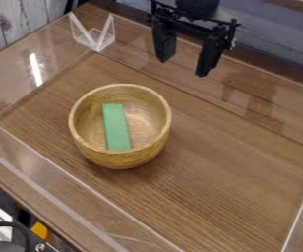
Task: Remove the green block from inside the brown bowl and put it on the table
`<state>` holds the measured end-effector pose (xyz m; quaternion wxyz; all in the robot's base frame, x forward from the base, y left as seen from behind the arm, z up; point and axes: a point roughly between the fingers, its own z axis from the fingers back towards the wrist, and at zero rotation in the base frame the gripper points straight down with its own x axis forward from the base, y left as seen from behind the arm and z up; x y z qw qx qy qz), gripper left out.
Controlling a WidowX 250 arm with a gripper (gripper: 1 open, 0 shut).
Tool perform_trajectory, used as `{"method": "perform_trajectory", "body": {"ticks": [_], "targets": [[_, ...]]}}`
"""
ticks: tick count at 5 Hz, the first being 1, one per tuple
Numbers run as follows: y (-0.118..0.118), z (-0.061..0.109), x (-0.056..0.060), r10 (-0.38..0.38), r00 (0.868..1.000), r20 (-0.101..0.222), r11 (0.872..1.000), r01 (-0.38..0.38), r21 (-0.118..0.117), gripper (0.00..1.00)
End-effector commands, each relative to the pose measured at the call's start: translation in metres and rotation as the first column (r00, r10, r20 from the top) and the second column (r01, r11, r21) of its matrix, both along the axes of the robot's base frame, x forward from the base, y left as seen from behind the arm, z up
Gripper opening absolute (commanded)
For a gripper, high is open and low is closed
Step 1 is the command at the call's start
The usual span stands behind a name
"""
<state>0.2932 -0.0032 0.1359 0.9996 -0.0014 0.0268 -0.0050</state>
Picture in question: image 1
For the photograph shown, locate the black cable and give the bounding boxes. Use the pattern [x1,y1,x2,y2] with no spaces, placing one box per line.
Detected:
[0,220,33,252]

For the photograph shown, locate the yellow and black device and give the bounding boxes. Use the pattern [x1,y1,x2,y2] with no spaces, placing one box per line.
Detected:
[17,209,61,252]

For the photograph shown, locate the brown wooden bowl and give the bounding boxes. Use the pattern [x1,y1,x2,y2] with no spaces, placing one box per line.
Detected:
[68,84,173,170]

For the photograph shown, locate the clear acrylic corner bracket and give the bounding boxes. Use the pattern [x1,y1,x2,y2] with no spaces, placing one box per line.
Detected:
[68,13,116,52]

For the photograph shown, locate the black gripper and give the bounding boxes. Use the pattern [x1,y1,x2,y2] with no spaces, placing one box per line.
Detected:
[151,0,242,77]

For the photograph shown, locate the green rectangular block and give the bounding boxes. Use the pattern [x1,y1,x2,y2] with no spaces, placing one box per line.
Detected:
[103,103,131,151]

